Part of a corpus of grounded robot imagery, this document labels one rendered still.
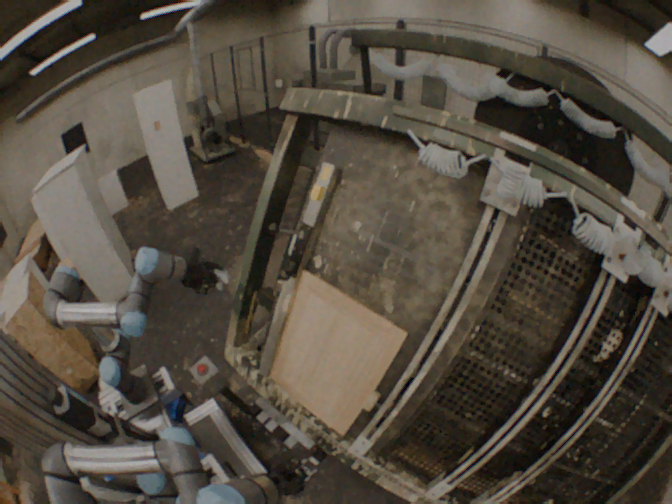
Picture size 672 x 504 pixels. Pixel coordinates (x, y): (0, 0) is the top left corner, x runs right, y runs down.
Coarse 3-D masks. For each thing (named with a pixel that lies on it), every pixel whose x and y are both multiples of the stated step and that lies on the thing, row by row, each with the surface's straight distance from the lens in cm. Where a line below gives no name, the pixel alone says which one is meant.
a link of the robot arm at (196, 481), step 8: (176, 480) 60; (184, 480) 59; (192, 480) 59; (200, 480) 59; (208, 480) 61; (184, 488) 59; (192, 488) 58; (200, 488) 59; (184, 496) 60; (192, 496) 58
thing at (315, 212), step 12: (336, 168) 94; (324, 192) 93; (312, 204) 95; (324, 204) 95; (312, 216) 95; (312, 228) 95; (312, 240) 98; (300, 264) 99; (288, 288) 104; (288, 300) 105; (276, 312) 111; (288, 312) 109; (276, 324) 113; (276, 336) 115; (276, 348) 119; (264, 360) 126; (264, 372) 130
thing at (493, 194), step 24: (528, 144) 73; (504, 168) 70; (528, 168) 71; (504, 192) 59; (504, 216) 72; (480, 240) 72; (480, 264) 72; (456, 288) 74; (456, 312) 75; (432, 336) 78; (432, 360) 81; (408, 384) 89; (384, 408) 95; (360, 456) 116
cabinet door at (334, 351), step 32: (320, 288) 97; (288, 320) 110; (320, 320) 100; (352, 320) 93; (384, 320) 87; (288, 352) 116; (320, 352) 105; (352, 352) 97; (384, 352) 91; (288, 384) 125; (320, 384) 112; (352, 384) 103; (320, 416) 122; (352, 416) 111
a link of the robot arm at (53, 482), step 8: (48, 472) 78; (48, 480) 79; (56, 480) 77; (64, 480) 77; (72, 480) 78; (48, 488) 80; (56, 488) 77; (64, 488) 76; (72, 488) 77; (80, 488) 79; (56, 496) 77; (64, 496) 76; (72, 496) 77; (80, 496) 78; (88, 496) 81
